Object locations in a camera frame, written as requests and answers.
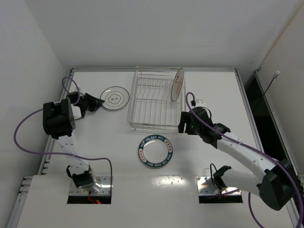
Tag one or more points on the teal rimmed text plate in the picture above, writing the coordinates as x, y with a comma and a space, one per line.
155, 151

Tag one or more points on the aluminium table frame rail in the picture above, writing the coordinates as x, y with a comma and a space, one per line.
110, 139

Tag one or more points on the metal base plate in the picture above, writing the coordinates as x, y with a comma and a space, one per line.
206, 189
100, 188

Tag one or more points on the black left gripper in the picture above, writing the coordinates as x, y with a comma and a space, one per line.
88, 102

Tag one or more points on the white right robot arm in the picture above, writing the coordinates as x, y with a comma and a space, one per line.
273, 181

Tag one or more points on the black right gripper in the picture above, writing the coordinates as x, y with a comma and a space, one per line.
184, 123

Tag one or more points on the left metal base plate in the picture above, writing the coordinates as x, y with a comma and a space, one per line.
100, 188

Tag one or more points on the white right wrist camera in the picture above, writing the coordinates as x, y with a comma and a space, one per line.
200, 103

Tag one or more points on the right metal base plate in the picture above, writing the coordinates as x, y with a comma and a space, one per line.
206, 189

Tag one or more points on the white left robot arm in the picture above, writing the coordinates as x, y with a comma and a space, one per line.
59, 122

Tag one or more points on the orange sunburst plate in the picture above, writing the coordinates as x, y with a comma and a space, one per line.
177, 84

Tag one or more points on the silver wire dish rack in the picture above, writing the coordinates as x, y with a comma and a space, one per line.
151, 108

